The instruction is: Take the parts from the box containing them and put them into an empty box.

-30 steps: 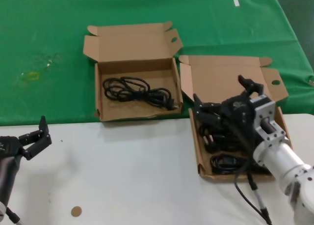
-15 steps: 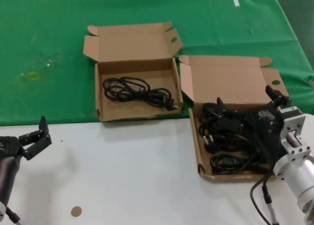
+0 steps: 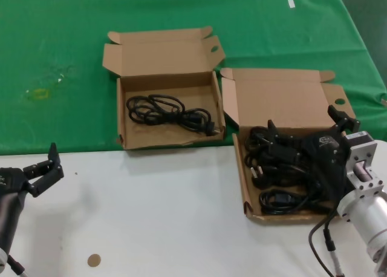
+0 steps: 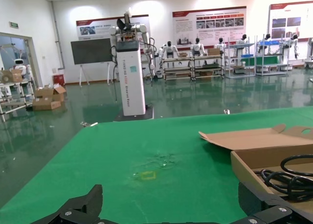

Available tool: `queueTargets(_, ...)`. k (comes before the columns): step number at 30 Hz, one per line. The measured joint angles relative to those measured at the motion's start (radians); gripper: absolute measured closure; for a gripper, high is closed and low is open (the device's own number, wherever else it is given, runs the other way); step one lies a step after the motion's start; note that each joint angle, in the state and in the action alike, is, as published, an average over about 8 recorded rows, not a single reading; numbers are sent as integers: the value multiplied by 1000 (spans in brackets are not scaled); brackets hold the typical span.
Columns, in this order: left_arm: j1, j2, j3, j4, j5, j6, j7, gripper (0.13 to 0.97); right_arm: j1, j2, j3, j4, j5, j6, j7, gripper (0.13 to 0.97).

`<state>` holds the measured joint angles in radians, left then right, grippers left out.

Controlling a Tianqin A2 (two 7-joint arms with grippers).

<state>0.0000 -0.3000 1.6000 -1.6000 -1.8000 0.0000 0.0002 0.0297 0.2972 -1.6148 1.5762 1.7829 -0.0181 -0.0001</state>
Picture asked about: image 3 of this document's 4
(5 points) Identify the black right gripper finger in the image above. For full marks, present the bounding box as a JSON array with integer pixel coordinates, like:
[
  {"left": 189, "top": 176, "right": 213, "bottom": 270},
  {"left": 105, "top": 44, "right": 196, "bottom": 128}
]
[
  {"left": 267, "top": 119, "right": 303, "bottom": 163},
  {"left": 328, "top": 105, "right": 360, "bottom": 135}
]

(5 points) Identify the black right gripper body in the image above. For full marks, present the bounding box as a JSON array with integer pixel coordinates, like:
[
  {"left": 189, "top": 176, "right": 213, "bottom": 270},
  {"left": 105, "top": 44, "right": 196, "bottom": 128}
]
[{"left": 298, "top": 125, "right": 349, "bottom": 206}]

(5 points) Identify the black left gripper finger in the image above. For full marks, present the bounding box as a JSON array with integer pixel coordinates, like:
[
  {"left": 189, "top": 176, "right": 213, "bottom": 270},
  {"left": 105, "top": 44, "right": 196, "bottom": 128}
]
[{"left": 22, "top": 142, "right": 65, "bottom": 198}]

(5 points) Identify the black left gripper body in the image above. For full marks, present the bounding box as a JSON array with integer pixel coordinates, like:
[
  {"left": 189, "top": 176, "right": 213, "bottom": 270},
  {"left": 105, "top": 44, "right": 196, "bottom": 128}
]
[{"left": 0, "top": 167, "right": 30, "bottom": 251}]

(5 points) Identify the black power cable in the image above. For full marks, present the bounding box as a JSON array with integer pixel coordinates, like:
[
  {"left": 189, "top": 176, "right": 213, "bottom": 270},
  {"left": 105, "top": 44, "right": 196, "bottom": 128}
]
[
  {"left": 247, "top": 125, "right": 273, "bottom": 152},
  {"left": 259, "top": 189, "right": 339, "bottom": 217},
  {"left": 126, "top": 94, "right": 219, "bottom": 136},
  {"left": 246, "top": 151, "right": 318, "bottom": 190}
]

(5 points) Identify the open brown cardboard box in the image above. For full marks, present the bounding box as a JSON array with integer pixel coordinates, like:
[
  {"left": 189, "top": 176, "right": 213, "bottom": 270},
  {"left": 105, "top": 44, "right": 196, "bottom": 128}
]
[
  {"left": 220, "top": 67, "right": 357, "bottom": 226},
  {"left": 102, "top": 25, "right": 227, "bottom": 151}
]

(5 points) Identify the green tablecloth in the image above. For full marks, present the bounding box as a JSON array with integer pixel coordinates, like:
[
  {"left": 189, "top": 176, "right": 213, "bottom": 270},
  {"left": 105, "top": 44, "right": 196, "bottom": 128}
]
[{"left": 0, "top": 0, "right": 387, "bottom": 156}]

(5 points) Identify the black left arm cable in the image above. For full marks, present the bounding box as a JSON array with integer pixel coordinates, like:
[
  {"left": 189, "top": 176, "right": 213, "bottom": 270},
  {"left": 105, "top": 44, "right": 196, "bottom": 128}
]
[{"left": 5, "top": 254, "right": 28, "bottom": 277}]

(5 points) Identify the cable with silver connector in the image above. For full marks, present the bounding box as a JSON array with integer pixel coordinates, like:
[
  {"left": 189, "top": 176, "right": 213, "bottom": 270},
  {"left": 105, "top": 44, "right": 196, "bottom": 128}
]
[{"left": 322, "top": 219, "right": 345, "bottom": 277}]

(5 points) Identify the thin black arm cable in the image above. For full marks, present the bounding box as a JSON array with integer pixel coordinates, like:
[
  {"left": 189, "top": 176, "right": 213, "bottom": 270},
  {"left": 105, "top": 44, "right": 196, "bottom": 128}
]
[{"left": 308, "top": 209, "right": 341, "bottom": 277}]

